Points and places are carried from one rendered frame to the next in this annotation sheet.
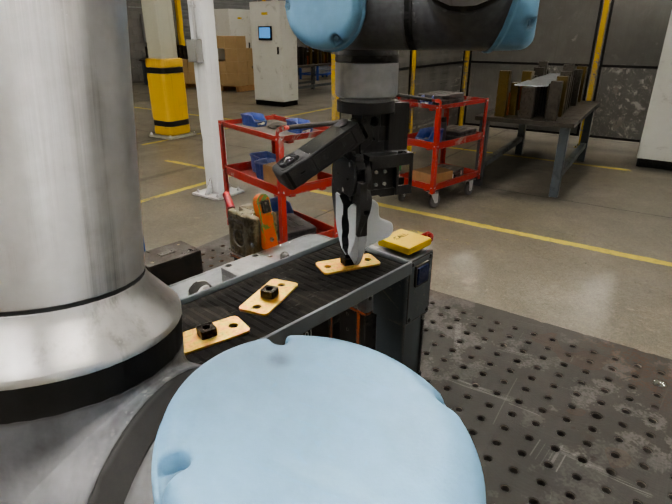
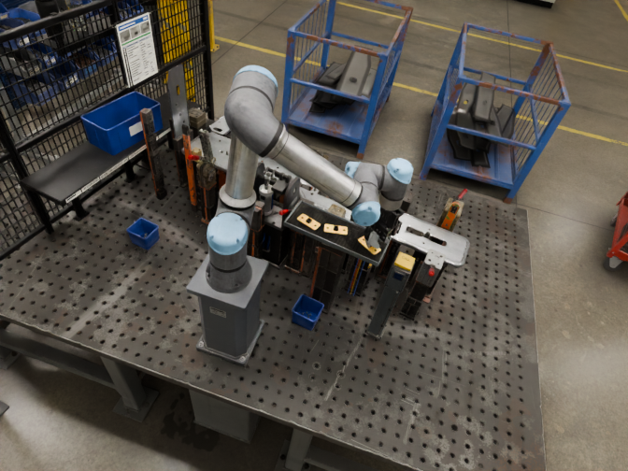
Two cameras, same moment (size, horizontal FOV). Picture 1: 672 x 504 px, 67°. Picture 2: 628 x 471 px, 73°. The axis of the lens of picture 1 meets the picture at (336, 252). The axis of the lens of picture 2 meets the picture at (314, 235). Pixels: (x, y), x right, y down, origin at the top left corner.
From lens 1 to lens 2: 1.18 m
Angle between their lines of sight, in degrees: 56
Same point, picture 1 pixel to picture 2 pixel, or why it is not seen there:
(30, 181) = (229, 183)
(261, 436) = (222, 221)
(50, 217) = (230, 187)
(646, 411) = (473, 459)
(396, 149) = (388, 225)
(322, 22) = not seen: hidden behind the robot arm
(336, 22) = not seen: hidden behind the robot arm
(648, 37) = not seen: outside the picture
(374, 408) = (231, 231)
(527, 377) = (469, 392)
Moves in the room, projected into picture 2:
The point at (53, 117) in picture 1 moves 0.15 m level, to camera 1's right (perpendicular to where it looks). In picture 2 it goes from (233, 179) to (242, 215)
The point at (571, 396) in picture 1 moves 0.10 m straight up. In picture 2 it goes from (464, 415) to (475, 405)
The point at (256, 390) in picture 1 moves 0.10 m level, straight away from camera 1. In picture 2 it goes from (229, 220) to (260, 210)
